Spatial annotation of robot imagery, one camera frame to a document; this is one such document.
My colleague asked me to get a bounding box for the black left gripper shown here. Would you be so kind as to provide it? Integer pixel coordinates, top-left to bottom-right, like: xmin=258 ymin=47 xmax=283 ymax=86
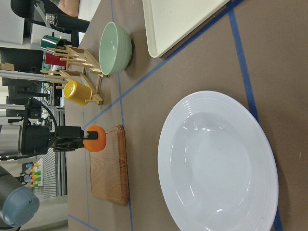
xmin=21 ymin=125 xmax=98 ymax=155

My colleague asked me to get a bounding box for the orange fruit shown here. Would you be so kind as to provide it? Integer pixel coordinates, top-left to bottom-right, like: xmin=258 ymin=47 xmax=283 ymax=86
xmin=83 ymin=125 xmax=106 ymax=152

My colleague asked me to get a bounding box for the white round plate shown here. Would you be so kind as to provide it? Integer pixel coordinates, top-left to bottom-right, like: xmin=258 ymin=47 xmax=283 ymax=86
xmin=158 ymin=91 xmax=279 ymax=231

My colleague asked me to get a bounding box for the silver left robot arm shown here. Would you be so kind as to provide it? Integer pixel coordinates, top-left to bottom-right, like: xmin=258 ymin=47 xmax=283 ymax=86
xmin=0 ymin=125 xmax=99 ymax=230

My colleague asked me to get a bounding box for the cream bear tray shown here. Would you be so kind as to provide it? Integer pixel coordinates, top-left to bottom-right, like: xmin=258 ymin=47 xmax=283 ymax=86
xmin=142 ymin=0 xmax=228 ymax=58

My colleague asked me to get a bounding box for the wooden cutting board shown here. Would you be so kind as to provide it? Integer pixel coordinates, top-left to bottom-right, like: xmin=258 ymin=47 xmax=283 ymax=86
xmin=90 ymin=125 xmax=129 ymax=205

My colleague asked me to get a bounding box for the yellow plastic cup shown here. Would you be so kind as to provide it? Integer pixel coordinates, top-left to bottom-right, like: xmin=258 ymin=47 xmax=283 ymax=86
xmin=63 ymin=80 xmax=92 ymax=106

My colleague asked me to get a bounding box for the colourful clip board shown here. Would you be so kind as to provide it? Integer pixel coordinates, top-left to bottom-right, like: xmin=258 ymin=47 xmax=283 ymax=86
xmin=20 ymin=159 xmax=44 ymax=188

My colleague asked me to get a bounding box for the wooden drying rack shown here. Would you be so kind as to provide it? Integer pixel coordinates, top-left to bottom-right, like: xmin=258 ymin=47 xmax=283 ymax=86
xmin=41 ymin=45 xmax=107 ymax=105

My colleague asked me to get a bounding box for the red cup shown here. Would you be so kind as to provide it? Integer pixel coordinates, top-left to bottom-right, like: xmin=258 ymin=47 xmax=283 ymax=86
xmin=45 ymin=53 xmax=67 ymax=66

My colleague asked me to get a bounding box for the mint green bowl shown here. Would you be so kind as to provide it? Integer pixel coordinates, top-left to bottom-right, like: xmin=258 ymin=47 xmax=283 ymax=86
xmin=99 ymin=22 xmax=132 ymax=75

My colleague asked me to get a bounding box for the green cup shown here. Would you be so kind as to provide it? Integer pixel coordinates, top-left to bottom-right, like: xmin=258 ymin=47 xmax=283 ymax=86
xmin=40 ymin=35 xmax=67 ymax=50

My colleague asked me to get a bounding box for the black office chair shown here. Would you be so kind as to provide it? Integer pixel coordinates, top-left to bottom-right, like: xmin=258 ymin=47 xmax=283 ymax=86
xmin=11 ymin=0 xmax=90 ymax=47

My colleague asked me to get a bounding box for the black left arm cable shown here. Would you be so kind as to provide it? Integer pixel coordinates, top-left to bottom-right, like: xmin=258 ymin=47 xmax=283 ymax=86
xmin=39 ymin=102 xmax=60 ymax=135

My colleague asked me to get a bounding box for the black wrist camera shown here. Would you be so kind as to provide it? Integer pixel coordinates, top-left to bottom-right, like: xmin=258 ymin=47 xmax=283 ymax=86
xmin=24 ymin=98 xmax=43 ymax=125

